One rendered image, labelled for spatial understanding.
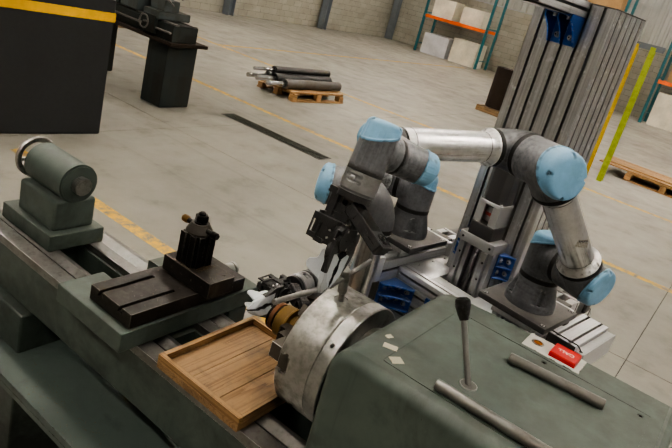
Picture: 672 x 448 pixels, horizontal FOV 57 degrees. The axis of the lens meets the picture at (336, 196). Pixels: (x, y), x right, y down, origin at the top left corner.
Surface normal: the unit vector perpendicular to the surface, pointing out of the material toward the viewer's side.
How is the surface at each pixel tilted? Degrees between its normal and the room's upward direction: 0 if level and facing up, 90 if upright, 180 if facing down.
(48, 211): 90
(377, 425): 90
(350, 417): 90
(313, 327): 47
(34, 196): 90
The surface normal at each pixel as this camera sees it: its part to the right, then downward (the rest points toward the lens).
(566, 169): 0.38, 0.30
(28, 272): -0.58, 0.13
